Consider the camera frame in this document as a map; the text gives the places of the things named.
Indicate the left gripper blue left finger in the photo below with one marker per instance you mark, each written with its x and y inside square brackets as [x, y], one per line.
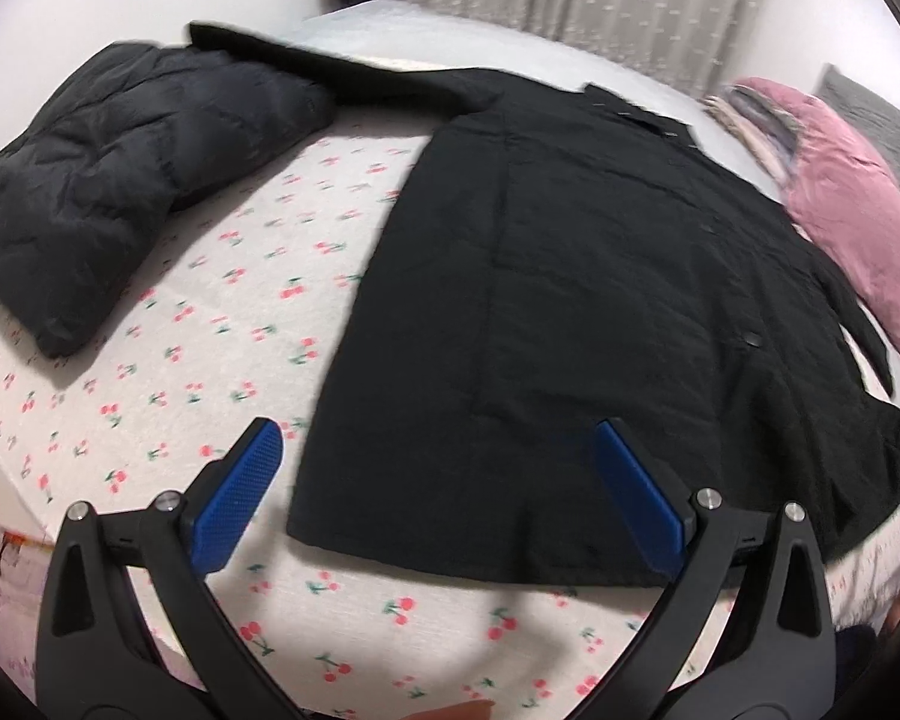
[96, 656]

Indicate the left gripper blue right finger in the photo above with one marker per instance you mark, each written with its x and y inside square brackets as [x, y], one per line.
[743, 628]

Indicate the large black coat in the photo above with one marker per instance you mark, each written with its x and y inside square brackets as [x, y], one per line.
[558, 258]

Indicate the cherry print bed sheet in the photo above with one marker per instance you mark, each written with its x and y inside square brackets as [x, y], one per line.
[237, 314]

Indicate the folded black puffer jacket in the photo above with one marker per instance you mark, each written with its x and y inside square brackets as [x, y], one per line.
[134, 135]

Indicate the pink pillow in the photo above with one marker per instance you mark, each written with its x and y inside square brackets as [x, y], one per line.
[843, 194]

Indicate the folded striped blanket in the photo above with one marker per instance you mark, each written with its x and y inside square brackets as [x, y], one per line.
[768, 132]

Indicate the grey headboard cushion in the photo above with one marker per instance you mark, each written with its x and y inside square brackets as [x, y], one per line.
[871, 115]

